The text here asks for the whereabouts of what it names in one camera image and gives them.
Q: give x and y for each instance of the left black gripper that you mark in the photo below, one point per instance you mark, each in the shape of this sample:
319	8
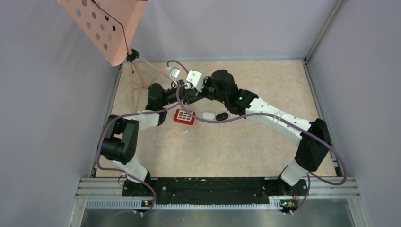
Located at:
187	95

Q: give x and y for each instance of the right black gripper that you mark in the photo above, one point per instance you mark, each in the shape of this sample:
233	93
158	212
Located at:
202	94

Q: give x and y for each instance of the white oval earbud case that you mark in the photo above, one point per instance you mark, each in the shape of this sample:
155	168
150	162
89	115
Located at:
208	116

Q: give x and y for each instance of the black earbud charging case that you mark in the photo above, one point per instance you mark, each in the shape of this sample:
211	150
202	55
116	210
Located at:
222	116

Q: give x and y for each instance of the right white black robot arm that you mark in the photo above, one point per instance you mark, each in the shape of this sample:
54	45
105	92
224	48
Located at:
311	137

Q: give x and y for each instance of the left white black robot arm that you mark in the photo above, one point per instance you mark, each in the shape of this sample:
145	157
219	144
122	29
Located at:
121	136

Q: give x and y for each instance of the red grid box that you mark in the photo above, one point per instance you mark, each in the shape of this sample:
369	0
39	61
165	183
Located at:
183	117

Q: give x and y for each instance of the pink perforated music stand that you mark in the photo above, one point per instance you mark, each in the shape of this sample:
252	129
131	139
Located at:
111	26

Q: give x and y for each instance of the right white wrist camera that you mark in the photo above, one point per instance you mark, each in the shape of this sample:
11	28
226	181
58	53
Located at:
196	80

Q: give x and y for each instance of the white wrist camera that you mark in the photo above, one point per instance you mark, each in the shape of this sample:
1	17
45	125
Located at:
196	80
174	73

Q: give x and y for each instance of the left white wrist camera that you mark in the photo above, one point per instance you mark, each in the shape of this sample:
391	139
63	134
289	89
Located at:
174	73

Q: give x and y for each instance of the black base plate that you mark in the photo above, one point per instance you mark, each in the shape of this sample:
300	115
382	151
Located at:
214	191

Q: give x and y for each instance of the aluminium front rail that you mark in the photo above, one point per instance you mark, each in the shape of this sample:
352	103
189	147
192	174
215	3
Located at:
106	193

